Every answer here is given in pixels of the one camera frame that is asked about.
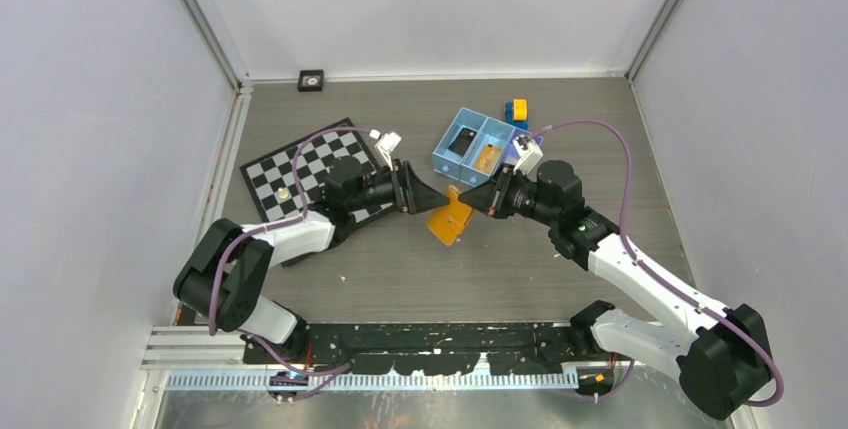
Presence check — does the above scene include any blue orange toy block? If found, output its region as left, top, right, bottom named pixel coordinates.
left=504, top=98, right=529, bottom=131

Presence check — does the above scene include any black white chessboard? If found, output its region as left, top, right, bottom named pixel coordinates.
left=239, top=117, right=399, bottom=267

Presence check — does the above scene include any blue compartment tray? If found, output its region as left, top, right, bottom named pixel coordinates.
left=432, top=108, right=530, bottom=187

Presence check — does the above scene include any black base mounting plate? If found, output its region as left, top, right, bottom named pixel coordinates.
left=243, top=322, right=623, bottom=376

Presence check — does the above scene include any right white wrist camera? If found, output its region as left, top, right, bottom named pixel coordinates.
left=513, top=135, right=543, bottom=175

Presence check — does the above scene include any orange item in tray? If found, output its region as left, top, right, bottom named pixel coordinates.
left=473, top=144, right=502, bottom=174

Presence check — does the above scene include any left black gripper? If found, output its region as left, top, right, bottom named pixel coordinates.
left=347, top=159, right=449, bottom=215

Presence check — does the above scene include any black item in tray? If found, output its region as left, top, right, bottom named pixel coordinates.
left=448, top=127, right=476, bottom=157

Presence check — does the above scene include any aluminium frame rail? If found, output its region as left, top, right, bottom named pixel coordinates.
left=141, top=326, right=245, bottom=370

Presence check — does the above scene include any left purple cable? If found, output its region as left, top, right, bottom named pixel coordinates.
left=207, top=125, right=380, bottom=402

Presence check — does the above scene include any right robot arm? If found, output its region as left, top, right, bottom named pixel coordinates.
left=459, top=160, right=783, bottom=420

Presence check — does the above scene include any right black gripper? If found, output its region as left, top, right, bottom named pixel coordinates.
left=459, top=163, right=558, bottom=228

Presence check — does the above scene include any small black square device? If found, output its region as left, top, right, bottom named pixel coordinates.
left=297, top=69, right=325, bottom=92

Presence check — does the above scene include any purple cable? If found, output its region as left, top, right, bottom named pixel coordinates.
left=207, top=125, right=380, bottom=402
left=523, top=118, right=786, bottom=409

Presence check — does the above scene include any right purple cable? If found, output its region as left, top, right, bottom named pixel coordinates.
left=523, top=118, right=786, bottom=409

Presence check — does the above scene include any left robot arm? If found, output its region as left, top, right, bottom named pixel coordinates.
left=173, top=156, right=449, bottom=363

